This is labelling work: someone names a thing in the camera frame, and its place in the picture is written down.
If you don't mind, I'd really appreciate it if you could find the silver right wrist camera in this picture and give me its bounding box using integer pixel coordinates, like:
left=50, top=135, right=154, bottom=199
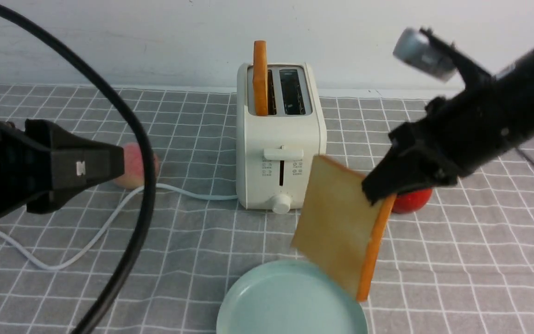
left=393, top=27, right=457, bottom=82

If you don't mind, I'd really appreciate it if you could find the toast slice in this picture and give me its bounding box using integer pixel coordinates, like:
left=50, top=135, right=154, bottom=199
left=291, top=155, right=396, bottom=302
left=252, top=40, right=268, bottom=116

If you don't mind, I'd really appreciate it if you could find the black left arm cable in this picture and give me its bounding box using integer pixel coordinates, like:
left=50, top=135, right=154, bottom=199
left=0, top=0, right=157, bottom=334

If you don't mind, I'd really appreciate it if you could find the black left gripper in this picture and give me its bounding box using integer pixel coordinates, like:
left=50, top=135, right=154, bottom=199
left=0, top=120, right=124, bottom=218

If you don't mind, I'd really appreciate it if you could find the white toaster power cable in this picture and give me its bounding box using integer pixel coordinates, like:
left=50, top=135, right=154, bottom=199
left=0, top=183, right=238, bottom=271

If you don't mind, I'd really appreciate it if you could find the white two-slot toaster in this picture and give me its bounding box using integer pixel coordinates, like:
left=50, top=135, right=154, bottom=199
left=236, top=63, right=328, bottom=214

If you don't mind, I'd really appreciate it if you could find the red apple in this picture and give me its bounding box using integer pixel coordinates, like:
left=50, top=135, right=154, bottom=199
left=392, top=188, right=433, bottom=214

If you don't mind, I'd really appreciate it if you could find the pink peach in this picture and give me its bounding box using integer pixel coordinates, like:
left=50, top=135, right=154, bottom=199
left=113, top=142, right=145, bottom=190

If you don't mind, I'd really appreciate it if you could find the light green plate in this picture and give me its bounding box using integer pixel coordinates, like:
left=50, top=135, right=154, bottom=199
left=216, top=260, right=369, bottom=334

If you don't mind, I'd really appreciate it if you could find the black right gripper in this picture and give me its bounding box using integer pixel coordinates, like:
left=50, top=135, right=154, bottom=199
left=362, top=28, right=534, bottom=205

